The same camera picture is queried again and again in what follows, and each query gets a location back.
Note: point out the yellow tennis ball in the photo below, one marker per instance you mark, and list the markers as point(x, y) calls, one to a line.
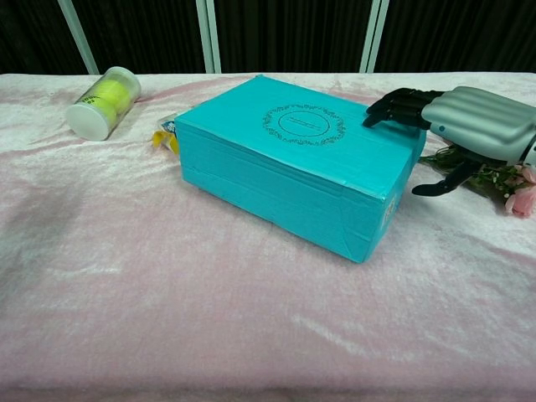
point(100, 106)
point(116, 92)

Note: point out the blue shoe box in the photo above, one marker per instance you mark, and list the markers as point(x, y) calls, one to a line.
point(268, 176)

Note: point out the white frame post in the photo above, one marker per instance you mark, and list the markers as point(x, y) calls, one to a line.
point(209, 37)
point(79, 37)
point(374, 37)

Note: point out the pink flower bouquet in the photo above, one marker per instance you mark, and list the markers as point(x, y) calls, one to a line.
point(517, 197)

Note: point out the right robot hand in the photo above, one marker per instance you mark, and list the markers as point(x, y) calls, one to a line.
point(473, 117)

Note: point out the black curtain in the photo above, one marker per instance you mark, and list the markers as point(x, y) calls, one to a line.
point(293, 33)

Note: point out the clear tennis ball tube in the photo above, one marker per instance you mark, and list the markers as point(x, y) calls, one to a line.
point(90, 121)

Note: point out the pink plush table cloth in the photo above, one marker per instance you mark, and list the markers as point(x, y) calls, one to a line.
point(167, 301)

